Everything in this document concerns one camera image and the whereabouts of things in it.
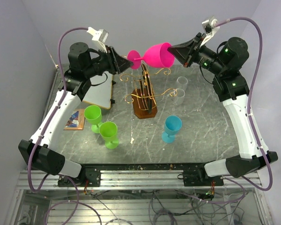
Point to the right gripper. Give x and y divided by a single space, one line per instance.
182 51

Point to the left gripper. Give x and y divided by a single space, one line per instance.
117 63

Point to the pink plastic wine glass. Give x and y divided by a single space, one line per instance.
156 56

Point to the green wine glass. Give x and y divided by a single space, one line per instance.
93 115
109 132

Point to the green wine glass front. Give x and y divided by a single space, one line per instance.
109 132

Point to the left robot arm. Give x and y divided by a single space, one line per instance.
39 152

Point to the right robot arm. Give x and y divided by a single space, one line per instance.
233 92

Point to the blue plastic wine glass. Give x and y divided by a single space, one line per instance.
172 126

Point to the clear plastic cup rear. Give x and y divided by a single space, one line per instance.
181 83

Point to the clear plastic cup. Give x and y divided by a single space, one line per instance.
179 97
181 83

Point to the clear plastic cup front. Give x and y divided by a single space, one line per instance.
179 97

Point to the framed picture card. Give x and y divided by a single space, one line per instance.
76 121

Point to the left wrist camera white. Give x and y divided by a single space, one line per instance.
99 38

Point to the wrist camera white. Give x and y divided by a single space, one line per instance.
210 29
99 38

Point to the small whiteboard yellow frame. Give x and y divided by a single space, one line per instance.
100 93

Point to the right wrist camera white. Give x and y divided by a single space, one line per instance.
210 29

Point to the gold wire glass rack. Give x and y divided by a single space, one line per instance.
142 98

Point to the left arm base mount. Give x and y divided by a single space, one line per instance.
89 176

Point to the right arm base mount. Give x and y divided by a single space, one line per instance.
194 175

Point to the aluminium rail frame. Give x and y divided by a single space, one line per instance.
143 180

